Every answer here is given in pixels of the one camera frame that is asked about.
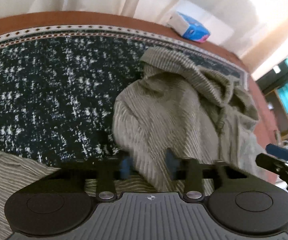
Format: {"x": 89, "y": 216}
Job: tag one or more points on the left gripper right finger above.
{"x": 188, "y": 170}

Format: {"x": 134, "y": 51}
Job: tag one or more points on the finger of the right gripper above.
{"x": 274, "y": 160}

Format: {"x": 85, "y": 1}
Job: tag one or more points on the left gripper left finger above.
{"x": 110, "y": 170}

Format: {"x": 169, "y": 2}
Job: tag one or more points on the wooden shelf unit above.
{"x": 274, "y": 85}

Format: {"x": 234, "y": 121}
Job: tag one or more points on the blue tissue pack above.
{"x": 188, "y": 28}

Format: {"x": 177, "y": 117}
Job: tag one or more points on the dark patterned rug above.
{"x": 58, "y": 85}

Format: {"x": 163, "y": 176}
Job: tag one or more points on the grey striped shirt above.
{"x": 197, "y": 112}

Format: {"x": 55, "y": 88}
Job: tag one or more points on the white curtain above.
{"x": 237, "y": 25}

